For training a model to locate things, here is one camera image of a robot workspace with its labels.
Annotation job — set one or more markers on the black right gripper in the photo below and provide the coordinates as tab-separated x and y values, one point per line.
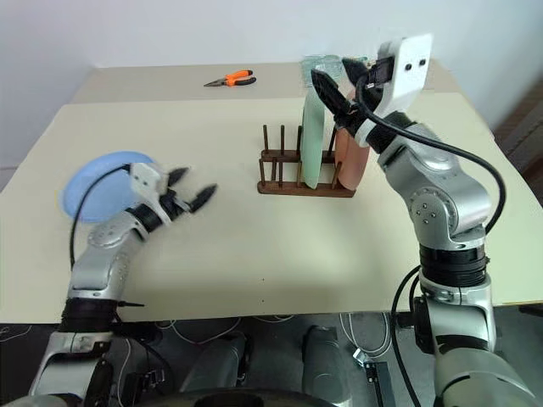
365	102

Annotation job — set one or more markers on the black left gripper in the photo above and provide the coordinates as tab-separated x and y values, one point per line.
175	204

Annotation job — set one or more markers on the blue plate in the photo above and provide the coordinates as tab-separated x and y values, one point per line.
99	186

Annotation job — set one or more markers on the wooden dish rack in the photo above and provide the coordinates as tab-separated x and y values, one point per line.
297	189

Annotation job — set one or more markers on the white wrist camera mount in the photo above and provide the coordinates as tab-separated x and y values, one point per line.
144	178
413	80

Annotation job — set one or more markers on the black flat bar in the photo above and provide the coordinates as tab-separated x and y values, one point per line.
378	383

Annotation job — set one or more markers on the pink plate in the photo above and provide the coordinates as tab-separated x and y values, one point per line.
352	169

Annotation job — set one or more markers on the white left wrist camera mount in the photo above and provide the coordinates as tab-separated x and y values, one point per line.
144	178

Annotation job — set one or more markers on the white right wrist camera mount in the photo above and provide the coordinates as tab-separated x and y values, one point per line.
413	80

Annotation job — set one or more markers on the small metal bracket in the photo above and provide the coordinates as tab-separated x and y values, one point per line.
361	356

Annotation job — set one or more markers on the green plate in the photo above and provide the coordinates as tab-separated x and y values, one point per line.
313	140

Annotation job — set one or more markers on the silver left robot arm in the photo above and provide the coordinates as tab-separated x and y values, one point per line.
102	258

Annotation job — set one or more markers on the dark rounded shape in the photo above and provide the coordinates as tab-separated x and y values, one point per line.
324	364
216	360

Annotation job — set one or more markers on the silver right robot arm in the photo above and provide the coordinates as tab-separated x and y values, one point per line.
445	186

